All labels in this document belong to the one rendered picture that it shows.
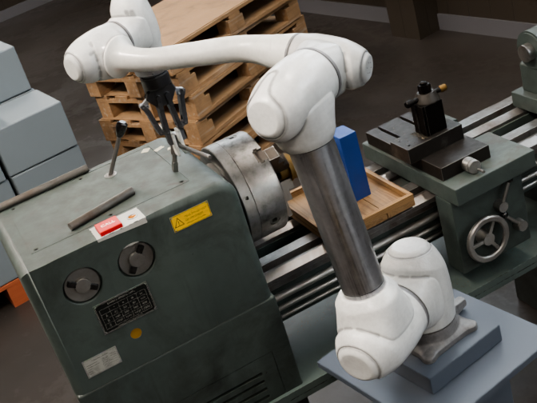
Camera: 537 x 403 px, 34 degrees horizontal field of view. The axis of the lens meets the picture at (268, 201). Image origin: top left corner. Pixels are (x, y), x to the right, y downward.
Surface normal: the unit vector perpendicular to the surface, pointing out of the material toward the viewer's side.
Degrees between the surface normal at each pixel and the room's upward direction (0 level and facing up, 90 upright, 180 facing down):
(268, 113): 84
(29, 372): 0
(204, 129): 90
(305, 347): 0
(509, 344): 0
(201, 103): 90
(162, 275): 90
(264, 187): 72
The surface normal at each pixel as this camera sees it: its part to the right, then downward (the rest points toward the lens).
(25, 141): 0.53, 0.26
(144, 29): 0.73, 0.11
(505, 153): -0.26, -0.85
